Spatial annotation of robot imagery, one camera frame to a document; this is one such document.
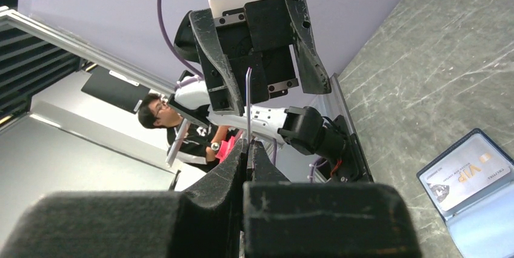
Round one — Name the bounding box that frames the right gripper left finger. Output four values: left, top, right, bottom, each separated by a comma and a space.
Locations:
1, 139, 249, 257

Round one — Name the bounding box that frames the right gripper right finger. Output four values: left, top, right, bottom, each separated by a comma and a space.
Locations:
242, 141, 422, 257

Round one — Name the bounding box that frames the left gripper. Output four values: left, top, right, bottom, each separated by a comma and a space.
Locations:
174, 0, 332, 116

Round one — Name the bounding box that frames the blue card holder wallet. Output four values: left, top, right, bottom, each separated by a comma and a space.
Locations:
416, 128, 513, 257

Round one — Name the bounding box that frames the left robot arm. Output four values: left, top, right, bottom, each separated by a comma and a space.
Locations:
169, 0, 373, 182

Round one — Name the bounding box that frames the person in black shirt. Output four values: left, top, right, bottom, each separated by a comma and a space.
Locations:
137, 93, 242, 173

